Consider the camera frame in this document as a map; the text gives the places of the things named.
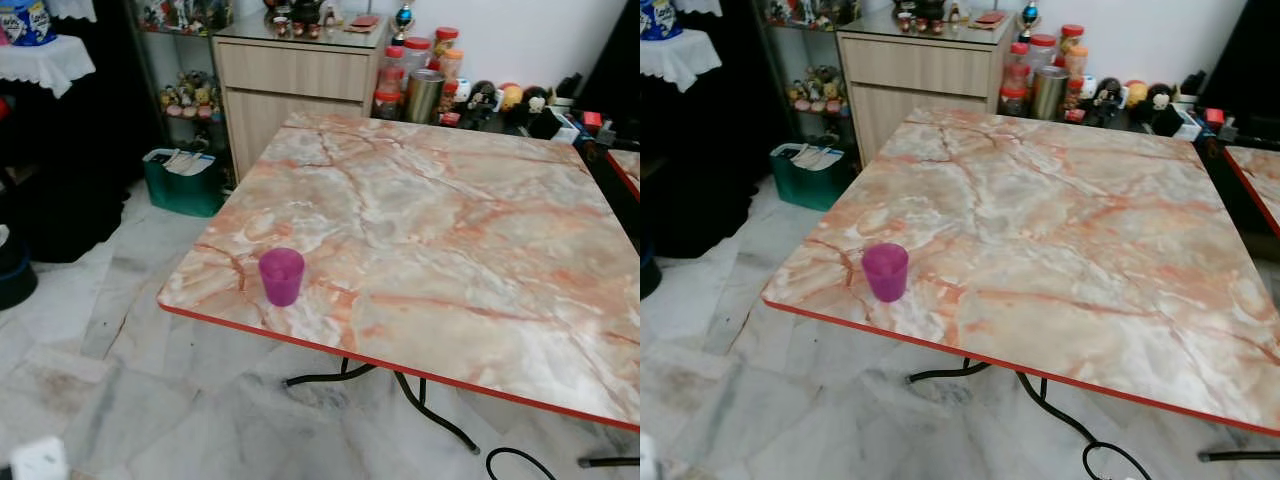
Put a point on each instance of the green plastic storage bin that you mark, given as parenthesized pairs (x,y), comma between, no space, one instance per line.
(808,178)
(182,185)

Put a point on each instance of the white lace cloth shelf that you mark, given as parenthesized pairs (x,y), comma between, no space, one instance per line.
(678,55)
(45,62)

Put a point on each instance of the marble pattern folding table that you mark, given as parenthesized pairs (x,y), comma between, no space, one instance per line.
(1040,250)
(420,250)

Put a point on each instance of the blue snack bag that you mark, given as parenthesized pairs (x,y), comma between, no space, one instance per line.
(28,22)
(660,18)

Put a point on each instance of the glass shelf with figurines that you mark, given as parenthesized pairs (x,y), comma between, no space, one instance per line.
(190,95)
(815,85)

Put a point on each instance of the purple plastic cup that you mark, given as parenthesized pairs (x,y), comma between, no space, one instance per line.
(885,272)
(281,277)

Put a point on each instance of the steel cylindrical canister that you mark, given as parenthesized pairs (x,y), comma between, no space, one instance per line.
(1049,92)
(424,96)

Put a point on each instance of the red lid plastic jar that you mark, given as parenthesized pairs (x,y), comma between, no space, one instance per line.
(1041,52)
(415,55)

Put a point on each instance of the light wood drawer cabinet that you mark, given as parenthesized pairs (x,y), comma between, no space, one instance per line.
(290,85)
(915,80)

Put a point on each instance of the black table leg frame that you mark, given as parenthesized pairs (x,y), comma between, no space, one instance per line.
(425,405)
(1050,405)

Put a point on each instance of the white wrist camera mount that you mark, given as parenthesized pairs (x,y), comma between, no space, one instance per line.
(38,460)

